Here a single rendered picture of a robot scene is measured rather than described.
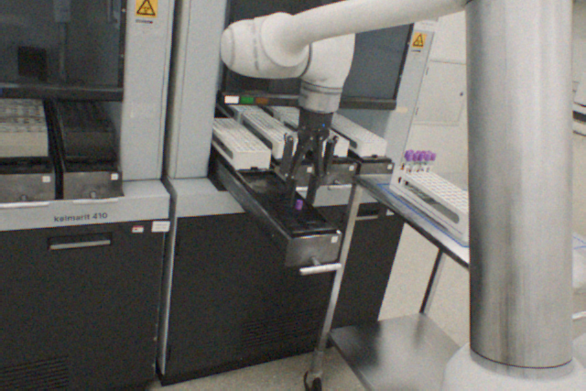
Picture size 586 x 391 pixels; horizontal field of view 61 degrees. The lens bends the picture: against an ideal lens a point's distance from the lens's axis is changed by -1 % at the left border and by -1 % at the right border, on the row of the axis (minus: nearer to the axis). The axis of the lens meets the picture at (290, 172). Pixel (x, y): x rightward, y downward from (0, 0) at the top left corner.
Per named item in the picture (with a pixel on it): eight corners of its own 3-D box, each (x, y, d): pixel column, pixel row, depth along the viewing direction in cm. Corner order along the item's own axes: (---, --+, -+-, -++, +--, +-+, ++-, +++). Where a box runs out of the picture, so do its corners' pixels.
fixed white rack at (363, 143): (314, 130, 185) (317, 114, 182) (337, 130, 189) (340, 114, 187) (359, 160, 161) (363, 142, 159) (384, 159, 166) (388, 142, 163)
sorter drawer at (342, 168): (234, 118, 207) (237, 97, 204) (265, 118, 214) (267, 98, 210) (323, 192, 149) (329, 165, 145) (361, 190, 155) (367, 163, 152)
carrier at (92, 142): (112, 152, 129) (113, 130, 127) (113, 155, 127) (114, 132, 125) (64, 152, 123) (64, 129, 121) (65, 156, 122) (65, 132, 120)
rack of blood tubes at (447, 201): (387, 187, 138) (393, 166, 136) (416, 186, 142) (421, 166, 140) (462, 241, 113) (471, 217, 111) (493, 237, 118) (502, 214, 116)
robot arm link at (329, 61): (328, 77, 116) (278, 74, 109) (341, 8, 110) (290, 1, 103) (355, 90, 107) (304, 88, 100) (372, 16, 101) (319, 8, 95)
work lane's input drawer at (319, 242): (189, 153, 161) (192, 126, 158) (230, 152, 168) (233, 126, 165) (292, 279, 103) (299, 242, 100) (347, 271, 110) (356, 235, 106)
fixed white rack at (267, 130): (237, 129, 170) (240, 112, 168) (264, 130, 175) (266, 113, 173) (275, 162, 146) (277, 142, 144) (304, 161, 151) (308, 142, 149)
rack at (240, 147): (200, 136, 157) (202, 117, 155) (231, 136, 162) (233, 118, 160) (235, 174, 133) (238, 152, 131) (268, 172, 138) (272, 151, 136)
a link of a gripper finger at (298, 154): (315, 136, 111) (310, 135, 111) (295, 181, 114) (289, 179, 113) (307, 131, 114) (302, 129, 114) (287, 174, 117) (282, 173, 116)
